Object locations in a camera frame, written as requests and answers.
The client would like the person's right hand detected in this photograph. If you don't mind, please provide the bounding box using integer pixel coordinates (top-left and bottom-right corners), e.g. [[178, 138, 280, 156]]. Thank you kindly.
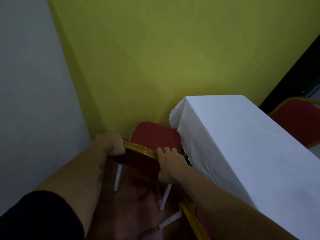
[[155, 147, 192, 185]]

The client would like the person's left hand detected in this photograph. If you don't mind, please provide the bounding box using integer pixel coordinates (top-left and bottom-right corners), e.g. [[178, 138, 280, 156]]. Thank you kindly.
[[94, 131, 127, 158]]

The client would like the red chair with gold frame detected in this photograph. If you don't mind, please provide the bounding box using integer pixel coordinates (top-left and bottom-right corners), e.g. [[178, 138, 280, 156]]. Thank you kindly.
[[269, 96, 320, 148], [113, 121, 182, 212], [158, 201, 210, 240]]

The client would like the person's left forearm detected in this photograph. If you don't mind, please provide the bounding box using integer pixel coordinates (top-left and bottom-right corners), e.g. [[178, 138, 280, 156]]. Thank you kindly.
[[34, 140, 110, 240]]

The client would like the person's right forearm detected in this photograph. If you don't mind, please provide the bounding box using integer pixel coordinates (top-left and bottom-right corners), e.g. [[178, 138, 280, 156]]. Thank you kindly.
[[175, 165, 299, 240]]

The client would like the white tablecloth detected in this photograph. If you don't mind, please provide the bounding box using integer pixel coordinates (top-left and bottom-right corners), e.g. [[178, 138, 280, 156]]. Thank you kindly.
[[169, 95, 320, 240]]

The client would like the black sleeve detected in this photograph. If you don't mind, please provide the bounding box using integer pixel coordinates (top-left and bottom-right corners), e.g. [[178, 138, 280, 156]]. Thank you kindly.
[[0, 190, 85, 240]]

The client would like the dark door frame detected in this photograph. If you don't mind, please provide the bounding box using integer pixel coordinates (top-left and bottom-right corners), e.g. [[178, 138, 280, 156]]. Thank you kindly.
[[259, 34, 320, 115]]

